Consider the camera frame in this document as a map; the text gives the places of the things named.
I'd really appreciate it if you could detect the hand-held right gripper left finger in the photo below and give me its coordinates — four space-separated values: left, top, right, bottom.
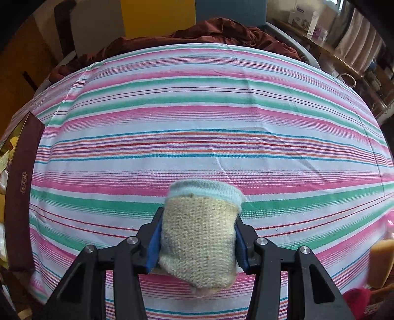
43 207 165 320

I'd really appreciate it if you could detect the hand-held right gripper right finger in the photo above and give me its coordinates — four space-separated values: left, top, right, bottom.
234 214 356 320

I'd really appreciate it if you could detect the cream knitted sock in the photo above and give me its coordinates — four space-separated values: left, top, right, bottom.
158 180 244 298

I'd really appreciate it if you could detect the gold-lined dark red box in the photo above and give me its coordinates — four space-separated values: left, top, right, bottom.
0 111 45 273

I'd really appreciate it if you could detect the red cloth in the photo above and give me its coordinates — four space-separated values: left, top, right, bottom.
342 288 374 320

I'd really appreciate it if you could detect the large yellow sponge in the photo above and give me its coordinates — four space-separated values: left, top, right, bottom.
369 240 394 290

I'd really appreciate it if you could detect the dark red blanket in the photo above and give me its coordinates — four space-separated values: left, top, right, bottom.
49 18 308 83

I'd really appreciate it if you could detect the wooden desk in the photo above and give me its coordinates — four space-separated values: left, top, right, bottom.
272 18 370 80

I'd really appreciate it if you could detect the wooden wardrobe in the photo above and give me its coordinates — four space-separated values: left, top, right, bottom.
0 14 59 124

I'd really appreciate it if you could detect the grey yellow blue sofa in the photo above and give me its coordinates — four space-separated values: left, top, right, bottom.
69 0 321 65

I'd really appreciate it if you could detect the pink patterned curtain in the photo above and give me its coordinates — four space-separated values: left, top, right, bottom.
334 8 384 73

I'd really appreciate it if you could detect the white cardboard box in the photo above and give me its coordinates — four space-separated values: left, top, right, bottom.
288 6 319 31

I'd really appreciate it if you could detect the white handled bag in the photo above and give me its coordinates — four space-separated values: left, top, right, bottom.
335 72 358 88

